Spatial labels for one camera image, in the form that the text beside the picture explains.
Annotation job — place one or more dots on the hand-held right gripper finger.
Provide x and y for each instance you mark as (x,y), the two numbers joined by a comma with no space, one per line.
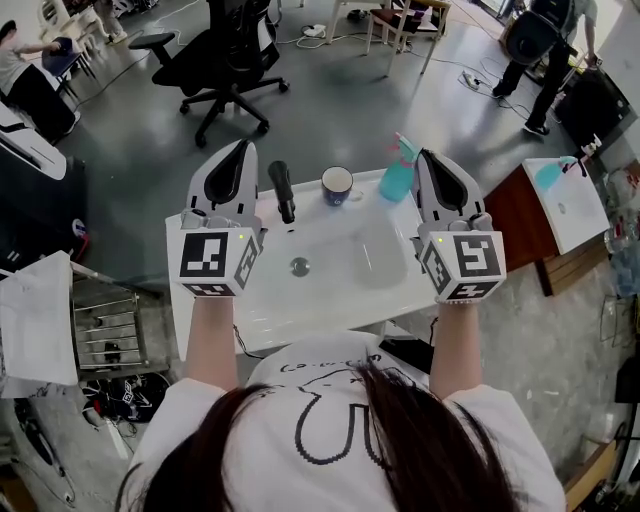
(424,195)
(462,195)

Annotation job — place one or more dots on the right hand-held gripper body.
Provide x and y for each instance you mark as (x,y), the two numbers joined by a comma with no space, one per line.
(475,257)

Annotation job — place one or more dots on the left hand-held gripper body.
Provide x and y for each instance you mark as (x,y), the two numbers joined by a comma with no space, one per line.
(205,257)

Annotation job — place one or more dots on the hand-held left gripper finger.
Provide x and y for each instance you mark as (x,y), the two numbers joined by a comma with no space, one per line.
(250,180)
(207,172)

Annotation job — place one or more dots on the person's right forearm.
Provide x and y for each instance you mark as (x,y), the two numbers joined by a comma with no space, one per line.
(457,350)

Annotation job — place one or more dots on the person's left forearm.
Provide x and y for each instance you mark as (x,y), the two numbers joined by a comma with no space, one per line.
(212,340)

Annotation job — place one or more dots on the metal sink drain plug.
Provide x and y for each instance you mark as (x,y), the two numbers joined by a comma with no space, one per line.
(300,266)

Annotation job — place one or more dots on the white sink basin on cabinet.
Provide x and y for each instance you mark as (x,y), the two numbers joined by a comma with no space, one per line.
(575,210)

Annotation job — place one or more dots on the white sink counter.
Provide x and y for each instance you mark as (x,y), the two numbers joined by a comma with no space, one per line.
(320,312)

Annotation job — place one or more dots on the teal spray bottle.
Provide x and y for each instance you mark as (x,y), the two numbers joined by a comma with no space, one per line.
(547,175)
(395,180)

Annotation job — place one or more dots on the black faucet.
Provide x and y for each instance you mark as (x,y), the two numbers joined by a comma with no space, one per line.
(282,190)

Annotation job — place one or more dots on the brown wooden cabinet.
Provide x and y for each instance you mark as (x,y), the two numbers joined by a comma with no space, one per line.
(520,225)

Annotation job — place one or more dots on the dark blue mug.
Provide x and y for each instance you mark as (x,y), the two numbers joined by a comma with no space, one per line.
(336,192)

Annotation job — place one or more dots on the white power strip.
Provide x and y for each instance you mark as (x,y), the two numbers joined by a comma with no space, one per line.
(470,80)
(314,31)

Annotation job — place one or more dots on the black office chair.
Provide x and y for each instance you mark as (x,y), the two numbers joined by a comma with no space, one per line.
(225,55)

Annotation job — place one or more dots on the person's white printed t-shirt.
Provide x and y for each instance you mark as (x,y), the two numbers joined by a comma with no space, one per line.
(320,357)

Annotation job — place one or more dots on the black equipment case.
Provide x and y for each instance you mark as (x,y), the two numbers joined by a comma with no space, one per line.
(595,110)

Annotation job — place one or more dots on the wooden chair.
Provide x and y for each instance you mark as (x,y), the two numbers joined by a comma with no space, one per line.
(400,20)

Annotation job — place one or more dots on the white and black machine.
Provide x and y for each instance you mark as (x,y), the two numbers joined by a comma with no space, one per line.
(30,150)

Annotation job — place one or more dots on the white cloth bag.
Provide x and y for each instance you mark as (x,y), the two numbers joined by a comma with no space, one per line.
(35,325)

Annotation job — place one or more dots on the white chair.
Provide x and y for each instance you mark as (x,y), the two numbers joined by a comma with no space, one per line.
(60,15)

